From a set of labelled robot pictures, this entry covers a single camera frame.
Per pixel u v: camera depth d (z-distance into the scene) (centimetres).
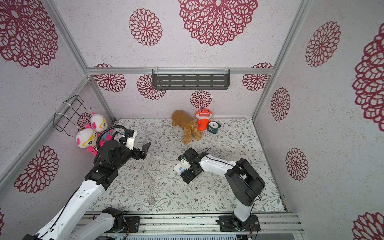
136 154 66
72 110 80
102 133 52
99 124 93
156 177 90
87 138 83
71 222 42
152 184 88
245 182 49
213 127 109
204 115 113
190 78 92
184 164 83
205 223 76
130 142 64
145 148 68
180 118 109
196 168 66
